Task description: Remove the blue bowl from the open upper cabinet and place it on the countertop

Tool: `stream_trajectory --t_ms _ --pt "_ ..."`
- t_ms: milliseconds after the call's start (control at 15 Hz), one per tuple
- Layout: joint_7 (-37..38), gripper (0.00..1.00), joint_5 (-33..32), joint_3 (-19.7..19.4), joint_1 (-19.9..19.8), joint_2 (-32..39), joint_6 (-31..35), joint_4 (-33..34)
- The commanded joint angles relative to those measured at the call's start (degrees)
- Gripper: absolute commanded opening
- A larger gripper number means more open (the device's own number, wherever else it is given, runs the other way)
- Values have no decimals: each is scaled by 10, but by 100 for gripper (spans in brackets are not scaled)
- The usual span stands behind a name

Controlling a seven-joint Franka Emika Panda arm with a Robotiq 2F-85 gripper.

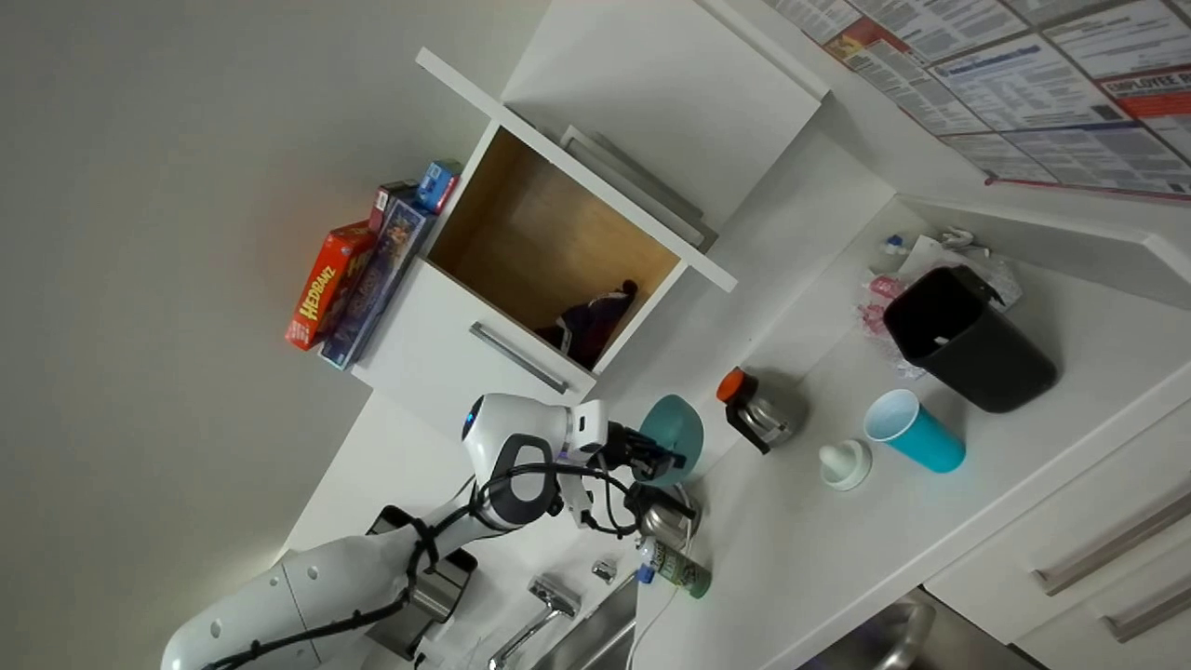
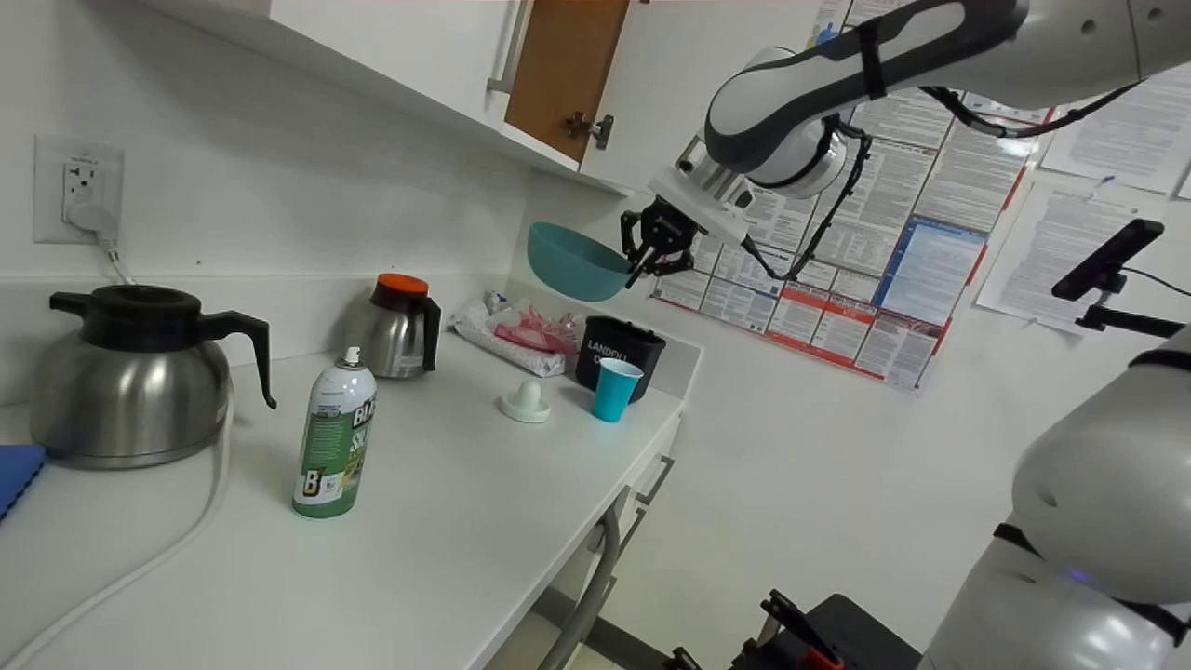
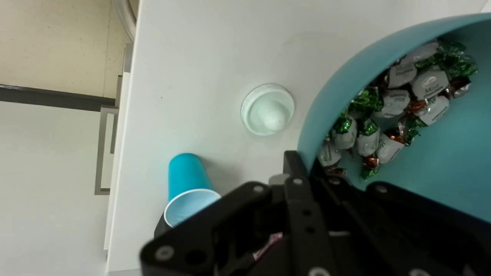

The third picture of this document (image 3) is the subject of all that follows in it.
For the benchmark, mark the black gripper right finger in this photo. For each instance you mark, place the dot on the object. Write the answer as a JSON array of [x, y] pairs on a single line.
[[408, 239]]

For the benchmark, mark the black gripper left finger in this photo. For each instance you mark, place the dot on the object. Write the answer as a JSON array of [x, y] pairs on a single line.
[[276, 230]]

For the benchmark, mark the blue bowl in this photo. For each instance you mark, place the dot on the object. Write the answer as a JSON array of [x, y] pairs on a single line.
[[460, 163]]

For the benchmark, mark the white wrapped candy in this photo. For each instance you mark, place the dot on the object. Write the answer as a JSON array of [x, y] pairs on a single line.
[[390, 149], [394, 103], [400, 75], [430, 84], [433, 109], [368, 144], [422, 52], [344, 135], [330, 153]]

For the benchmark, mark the blue plastic cup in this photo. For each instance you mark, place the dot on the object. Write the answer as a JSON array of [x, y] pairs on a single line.
[[186, 178]]

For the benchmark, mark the white round plastic lid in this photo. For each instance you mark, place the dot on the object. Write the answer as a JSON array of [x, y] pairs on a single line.
[[267, 109]]

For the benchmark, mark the green foil candy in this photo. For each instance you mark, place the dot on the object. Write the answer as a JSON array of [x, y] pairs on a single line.
[[457, 61], [364, 101]]

